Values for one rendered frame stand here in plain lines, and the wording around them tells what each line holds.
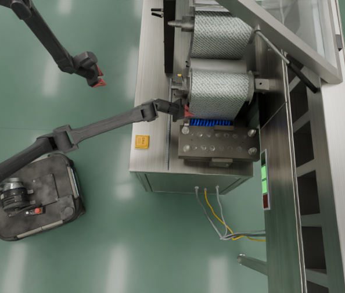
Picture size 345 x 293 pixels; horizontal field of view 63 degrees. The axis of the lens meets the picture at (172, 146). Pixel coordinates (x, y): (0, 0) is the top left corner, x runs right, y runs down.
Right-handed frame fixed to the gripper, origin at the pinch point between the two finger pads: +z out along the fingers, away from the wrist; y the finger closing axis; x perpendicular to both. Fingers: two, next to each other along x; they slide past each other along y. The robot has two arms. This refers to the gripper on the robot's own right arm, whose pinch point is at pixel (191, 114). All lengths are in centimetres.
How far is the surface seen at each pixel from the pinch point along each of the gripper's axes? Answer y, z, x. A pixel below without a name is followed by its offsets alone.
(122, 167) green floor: 5, 12, -118
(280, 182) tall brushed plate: 37, 12, 39
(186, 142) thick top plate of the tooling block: 12.9, 0.3, -5.0
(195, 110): 0.3, -1.6, 5.1
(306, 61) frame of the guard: 14, -15, 69
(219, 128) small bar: 5.7, 13.5, 5.0
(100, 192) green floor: 26, -2, -127
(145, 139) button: 8.7, -12.3, -25.0
